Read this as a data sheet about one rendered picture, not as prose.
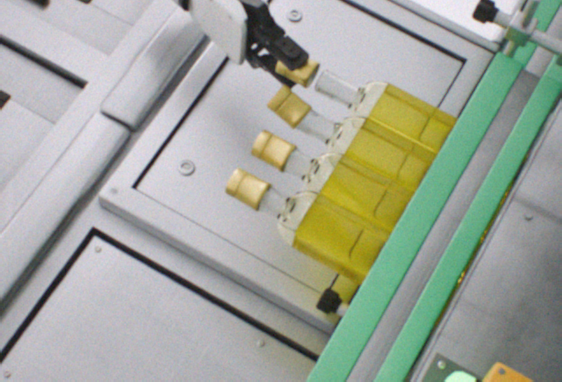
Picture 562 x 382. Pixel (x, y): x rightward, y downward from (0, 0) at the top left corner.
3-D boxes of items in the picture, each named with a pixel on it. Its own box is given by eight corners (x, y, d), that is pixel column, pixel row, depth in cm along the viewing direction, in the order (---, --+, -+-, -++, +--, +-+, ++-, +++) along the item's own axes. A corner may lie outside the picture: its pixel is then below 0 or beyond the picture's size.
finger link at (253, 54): (241, 62, 148) (268, 73, 144) (228, 32, 145) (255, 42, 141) (256, 49, 149) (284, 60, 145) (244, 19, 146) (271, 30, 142)
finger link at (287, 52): (252, 39, 140) (291, 73, 139) (254, 24, 137) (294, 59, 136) (270, 24, 141) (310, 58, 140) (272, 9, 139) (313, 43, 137)
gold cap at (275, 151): (296, 154, 137) (263, 137, 138) (299, 140, 134) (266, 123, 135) (281, 177, 136) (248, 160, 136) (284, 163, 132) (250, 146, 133)
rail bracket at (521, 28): (554, 99, 137) (459, 51, 139) (602, 16, 122) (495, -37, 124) (543, 118, 136) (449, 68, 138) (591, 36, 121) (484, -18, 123)
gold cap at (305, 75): (318, 73, 143) (287, 56, 144) (321, 57, 140) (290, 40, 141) (305, 94, 141) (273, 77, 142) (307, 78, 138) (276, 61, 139)
